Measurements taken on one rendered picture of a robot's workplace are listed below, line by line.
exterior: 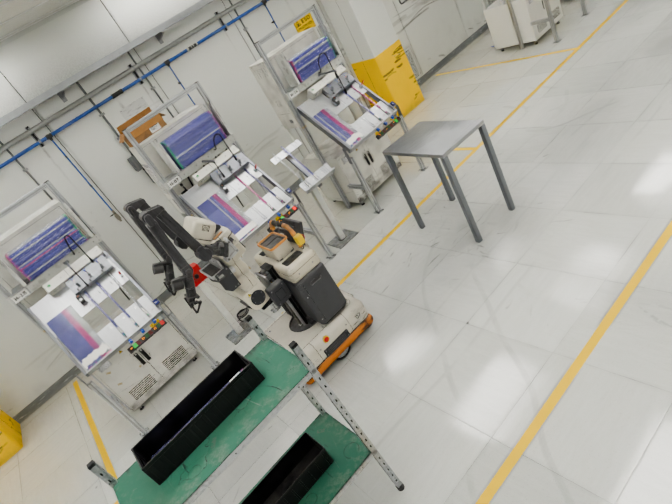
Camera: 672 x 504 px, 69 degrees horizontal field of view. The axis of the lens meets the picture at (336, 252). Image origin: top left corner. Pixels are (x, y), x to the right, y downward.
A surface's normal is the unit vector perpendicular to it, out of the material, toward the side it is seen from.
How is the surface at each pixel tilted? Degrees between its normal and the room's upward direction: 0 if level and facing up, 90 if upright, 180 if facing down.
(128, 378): 90
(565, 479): 0
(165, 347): 90
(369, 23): 90
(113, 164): 90
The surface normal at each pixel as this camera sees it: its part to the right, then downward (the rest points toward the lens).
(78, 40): 0.58, 0.15
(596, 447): -0.46, -0.75
